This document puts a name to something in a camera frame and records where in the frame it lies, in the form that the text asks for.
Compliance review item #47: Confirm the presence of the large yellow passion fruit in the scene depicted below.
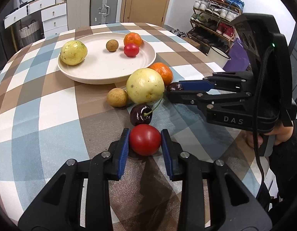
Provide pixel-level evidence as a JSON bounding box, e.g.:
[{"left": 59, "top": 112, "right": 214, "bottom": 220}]
[{"left": 126, "top": 68, "right": 165, "bottom": 104}]

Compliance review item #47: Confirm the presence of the dark cherry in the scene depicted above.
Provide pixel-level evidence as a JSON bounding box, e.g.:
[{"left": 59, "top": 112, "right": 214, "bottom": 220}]
[
  {"left": 130, "top": 96, "right": 163, "bottom": 126},
  {"left": 166, "top": 82, "right": 184, "bottom": 93}
]

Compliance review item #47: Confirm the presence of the red cherry tomato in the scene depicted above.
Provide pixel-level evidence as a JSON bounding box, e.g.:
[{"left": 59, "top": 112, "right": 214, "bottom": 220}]
[
  {"left": 123, "top": 43, "right": 140, "bottom": 57},
  {"left": 129, "top": 124, "right": 162, "bottom": 156}
]

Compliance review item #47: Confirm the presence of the orange mandarin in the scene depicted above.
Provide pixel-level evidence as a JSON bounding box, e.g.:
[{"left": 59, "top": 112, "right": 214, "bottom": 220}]
[
  {"left": 123, "top": 32, "right": 143, "bottom": 47},
  {"left": 149, "top": 62, "right": 174, "bottom": 87}
]

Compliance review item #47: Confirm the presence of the brown longan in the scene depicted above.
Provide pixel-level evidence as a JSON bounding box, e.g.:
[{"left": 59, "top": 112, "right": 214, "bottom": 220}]
[
  {"left": 106, "top": 39, "right": 119, "bottom": 52},
  {"left": 106, "top": 88, "right": 129, "bottom": 107}
]

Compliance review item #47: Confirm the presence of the green yellow passion fruit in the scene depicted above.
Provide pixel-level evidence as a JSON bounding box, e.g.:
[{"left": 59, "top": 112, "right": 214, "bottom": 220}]
[{"left": 60, "top": 40, "right": 88, "bottom": 66}]

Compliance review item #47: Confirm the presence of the right hand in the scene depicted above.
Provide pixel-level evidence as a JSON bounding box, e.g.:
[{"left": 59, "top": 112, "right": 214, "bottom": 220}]
[{"left": 245, "top": 122, "right": 294, "bottom": 148}]

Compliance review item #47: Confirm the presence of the orange mandarin on table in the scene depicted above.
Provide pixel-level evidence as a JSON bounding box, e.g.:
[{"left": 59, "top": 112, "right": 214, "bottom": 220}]
[{"left": 149, "top": 62, "right": 174, "bottom": 87}]

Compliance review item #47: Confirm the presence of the white enamel bucket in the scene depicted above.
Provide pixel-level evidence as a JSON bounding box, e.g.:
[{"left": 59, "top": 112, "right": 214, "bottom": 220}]
[{"left": 207, "top": 46, "right": 231, "bottom": 68}]

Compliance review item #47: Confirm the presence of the purple bag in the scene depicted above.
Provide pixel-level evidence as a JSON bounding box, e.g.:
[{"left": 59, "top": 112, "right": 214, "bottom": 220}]
[{"left": 223, "top": 38, "right": 250, "bottom": 72}]

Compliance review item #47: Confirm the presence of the wooden shoe rack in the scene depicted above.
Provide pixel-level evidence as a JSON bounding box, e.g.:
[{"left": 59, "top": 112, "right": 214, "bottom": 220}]
[{"left": 187, "top": 0, "right": 245, "bottom": 54}]

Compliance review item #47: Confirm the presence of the brown longan on table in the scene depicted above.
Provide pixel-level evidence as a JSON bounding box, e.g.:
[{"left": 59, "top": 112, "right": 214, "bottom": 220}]
[{"left": 106, "top": 88, "right": 129, "bottom": 107}]

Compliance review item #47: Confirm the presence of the cream round plate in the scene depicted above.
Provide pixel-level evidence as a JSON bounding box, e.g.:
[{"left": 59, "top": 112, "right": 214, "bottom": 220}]
[{"left": 58, "top": 32, "right": 156, "bottom": 85}]

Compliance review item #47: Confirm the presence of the checkered tablecloth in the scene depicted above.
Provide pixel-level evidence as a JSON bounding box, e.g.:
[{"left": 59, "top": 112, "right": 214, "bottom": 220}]
[{"left": 0, "top": 22, "right": 270, "bottom": 231}]

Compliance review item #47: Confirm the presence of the wooden door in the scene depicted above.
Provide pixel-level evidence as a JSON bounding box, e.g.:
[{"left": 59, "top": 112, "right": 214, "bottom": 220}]
[{"left": 120, "top": 0, "right": 170, "bottom": 26}]

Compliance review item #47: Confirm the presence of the silver suitcase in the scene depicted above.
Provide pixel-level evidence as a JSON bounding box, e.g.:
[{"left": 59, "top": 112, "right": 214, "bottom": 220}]
[{"left": 90, "top": 0, "right": 118, "bottom": 26}]

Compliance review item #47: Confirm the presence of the beige suitcase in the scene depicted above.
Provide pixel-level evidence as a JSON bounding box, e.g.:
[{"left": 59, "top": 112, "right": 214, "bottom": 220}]
[{"left": 66, "top": 0, "right": 91, "bottom": 30}]

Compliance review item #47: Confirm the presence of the white drawer cabinet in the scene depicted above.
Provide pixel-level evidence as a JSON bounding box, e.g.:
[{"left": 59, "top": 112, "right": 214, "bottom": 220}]
[{"left": 3, "top": 0, "right": 68, "bottom": 38}]

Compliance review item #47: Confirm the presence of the woven laundry basket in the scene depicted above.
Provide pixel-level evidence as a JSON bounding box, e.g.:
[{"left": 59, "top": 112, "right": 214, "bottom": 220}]
[{"left": 19, "top": 20, "right": 41, "bottom": 46}]

